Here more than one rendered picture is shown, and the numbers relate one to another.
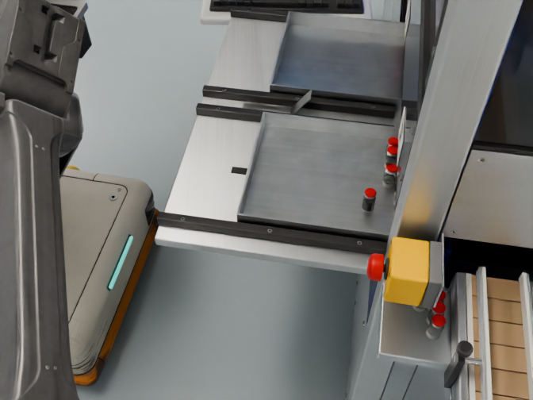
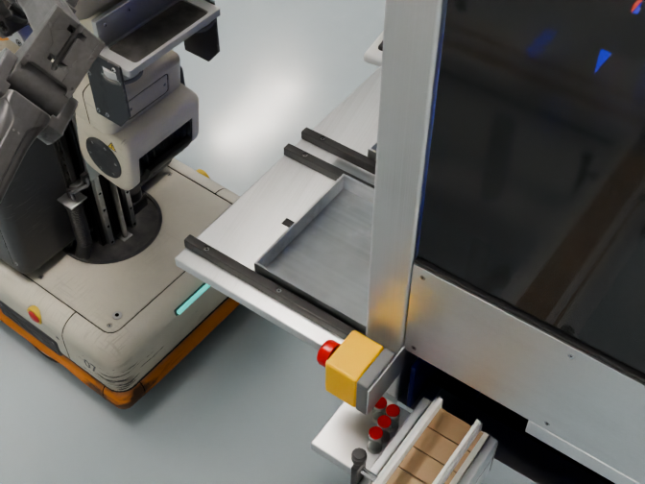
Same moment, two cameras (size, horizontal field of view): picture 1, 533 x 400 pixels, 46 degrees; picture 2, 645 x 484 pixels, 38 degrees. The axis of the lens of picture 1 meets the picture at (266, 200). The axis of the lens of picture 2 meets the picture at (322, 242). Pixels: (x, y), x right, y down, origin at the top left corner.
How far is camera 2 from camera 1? 0.61 m
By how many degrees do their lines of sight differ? 16
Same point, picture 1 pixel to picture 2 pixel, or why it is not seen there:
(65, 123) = (53, 119)
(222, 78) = (332, 126)
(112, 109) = (291, 123)
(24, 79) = (32, 78)
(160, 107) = not seen: hidden behind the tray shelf
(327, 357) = not seen: outside the picture
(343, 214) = (363, 303)
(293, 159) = (350, 231)
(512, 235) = (465, 373)
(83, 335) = (128, 349)
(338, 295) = not seen: hidden behind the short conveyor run
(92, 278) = (163, 295)
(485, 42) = (403, 163)
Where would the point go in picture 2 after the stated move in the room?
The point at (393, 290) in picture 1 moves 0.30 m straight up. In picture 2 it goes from (329, 380) to (331, 238)
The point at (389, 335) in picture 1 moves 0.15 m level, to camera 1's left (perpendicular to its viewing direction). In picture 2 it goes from (332, 431) to (243, 394)
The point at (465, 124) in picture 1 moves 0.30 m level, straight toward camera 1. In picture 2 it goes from (403, 235) to (205, 370)
